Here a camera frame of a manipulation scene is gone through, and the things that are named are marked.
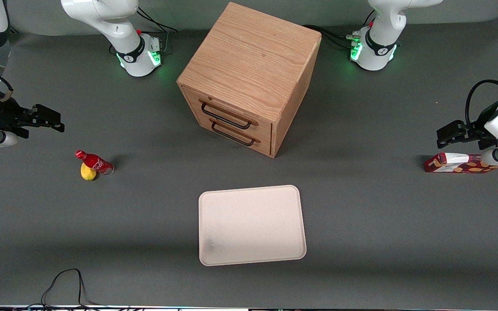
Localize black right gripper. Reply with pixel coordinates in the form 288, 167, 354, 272
0, 98, 65, 140

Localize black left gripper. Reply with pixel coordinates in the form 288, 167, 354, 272
437, 101, 498, 150

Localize red coke bottle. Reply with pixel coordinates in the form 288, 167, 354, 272
75, 149, 115, 176

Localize beige plastic tray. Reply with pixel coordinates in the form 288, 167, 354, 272
198, 185, 307, 267

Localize red snack box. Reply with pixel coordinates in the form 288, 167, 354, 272
424, 152, 498, 174

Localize yellow lemon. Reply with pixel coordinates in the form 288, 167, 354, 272
80, 163, 98, 181

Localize wooden drawer front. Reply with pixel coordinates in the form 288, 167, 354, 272
196, 116, 273, 157
182, 86, 274, 140

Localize wooden drawer cabinet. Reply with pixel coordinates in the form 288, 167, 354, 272
176, 2, 322, 159

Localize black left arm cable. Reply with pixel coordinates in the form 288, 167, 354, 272
465, 79, 498, 127

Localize black right base cables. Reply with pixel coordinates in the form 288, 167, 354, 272
136, 6, 179, 55

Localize black base cables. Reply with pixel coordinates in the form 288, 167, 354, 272
303, 10, 376, 51
136, 6, 179, 55

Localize black left base cables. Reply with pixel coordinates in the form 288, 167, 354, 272
303, 10, 376, 51

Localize black loose table cable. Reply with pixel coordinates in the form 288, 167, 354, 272
28, 268, 134, 311

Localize black wire drawer handle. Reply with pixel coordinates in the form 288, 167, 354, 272
199, 99, 259, 130
210, 120, 261, 147

